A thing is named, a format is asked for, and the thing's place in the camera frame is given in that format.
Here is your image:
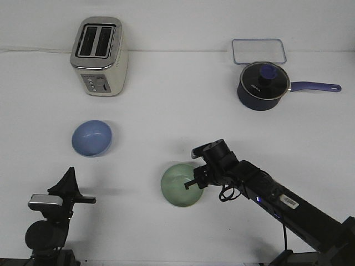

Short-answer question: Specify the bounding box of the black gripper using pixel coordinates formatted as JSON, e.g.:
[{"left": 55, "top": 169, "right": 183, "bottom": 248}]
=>
[
  {"left": 184, "top": 139, "right": 239, "bottom": 190},
  {"left": 47, "top": 167, "right": 97, "bottom": 222}
]

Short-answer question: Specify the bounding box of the green bowl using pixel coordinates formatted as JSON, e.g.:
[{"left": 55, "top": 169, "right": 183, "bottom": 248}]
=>
[{"left": 160, "top": 163, "right": 203, "bottom": 207}]

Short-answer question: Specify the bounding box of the blue bowl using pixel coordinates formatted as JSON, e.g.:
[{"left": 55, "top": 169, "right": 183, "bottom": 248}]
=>
[{"left": 72, "top": 120, "right": 113, "bottom": 157}]

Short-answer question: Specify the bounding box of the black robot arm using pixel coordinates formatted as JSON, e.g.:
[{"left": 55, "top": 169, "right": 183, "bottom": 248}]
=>
[
  {"left": 25, "top": 167, "right": 96, "bottom": 266},
  {"left": 184, "top": 139, "right": 354, "bottom": 265}
]

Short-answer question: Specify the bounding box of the dark blue saucepan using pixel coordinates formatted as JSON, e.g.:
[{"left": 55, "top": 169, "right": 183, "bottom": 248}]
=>
[{"left": 237, "top": 81, "right": 342, "bottom": 111}]

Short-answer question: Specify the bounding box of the glass pot lid blue knob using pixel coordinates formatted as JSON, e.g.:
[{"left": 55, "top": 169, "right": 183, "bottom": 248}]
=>
[{"left": 240, "top": 61, "right": 291, "bottom": 100}]

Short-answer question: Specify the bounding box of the silver two-slot toaster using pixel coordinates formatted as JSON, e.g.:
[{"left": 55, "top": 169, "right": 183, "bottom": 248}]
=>
[{"left": 70, "top": 17, "right": 129, "bottom": 97}]

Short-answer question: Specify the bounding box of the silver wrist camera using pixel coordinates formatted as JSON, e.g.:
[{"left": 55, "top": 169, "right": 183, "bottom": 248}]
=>
[
  {"left": 190, "top": 142, "right": 215, "bottom": 160},
  {"left": 28, "top": 194, "right": 63, "bottom": 211}
]

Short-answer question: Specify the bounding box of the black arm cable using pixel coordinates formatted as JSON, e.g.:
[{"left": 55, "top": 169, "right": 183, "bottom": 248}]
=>
[{"left": 218, "top": 182, "right": 291, "bottom": 252}]

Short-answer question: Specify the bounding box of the white toaster power cord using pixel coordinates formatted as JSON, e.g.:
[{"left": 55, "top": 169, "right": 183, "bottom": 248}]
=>
[{"left": 0, "top": 47, "right": 73, "bottom": 54}]

